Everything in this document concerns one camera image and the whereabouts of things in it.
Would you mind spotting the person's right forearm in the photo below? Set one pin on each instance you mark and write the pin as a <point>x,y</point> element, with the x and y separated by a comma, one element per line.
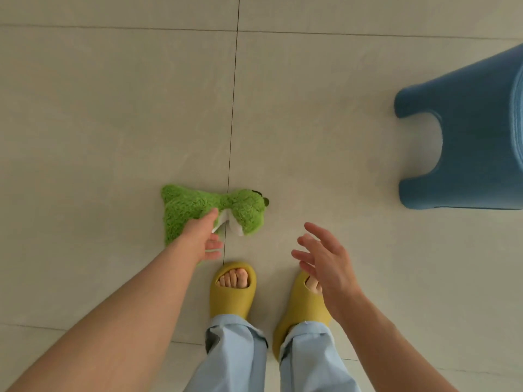
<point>388,351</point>

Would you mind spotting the person's left yellow slipper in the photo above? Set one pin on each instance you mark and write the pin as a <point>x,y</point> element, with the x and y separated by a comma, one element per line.
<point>231,302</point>

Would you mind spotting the blue plastic stool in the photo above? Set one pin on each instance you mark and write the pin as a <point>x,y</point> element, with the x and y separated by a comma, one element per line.
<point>478,118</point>

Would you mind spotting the person's right hand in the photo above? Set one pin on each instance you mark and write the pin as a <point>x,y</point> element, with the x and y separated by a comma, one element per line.
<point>331,269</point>

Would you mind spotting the bright green plush dinosaur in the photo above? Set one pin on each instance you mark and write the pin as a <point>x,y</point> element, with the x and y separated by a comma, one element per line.
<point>184,208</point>

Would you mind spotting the person's left leg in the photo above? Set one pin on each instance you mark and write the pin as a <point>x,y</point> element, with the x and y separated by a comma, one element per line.
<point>233,355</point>

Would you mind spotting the person's left hand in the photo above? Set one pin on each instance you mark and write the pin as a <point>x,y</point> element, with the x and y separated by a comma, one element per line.
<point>200,240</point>

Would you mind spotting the person's left forearm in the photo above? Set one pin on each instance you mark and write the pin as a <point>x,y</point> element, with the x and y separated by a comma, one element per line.
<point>102,334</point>

